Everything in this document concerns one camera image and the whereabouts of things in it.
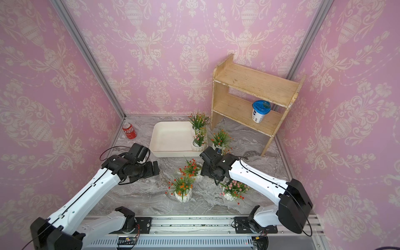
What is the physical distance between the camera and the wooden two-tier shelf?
2.39 ft

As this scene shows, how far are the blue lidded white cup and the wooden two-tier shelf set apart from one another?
0.03 meters

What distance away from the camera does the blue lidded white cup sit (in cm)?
83
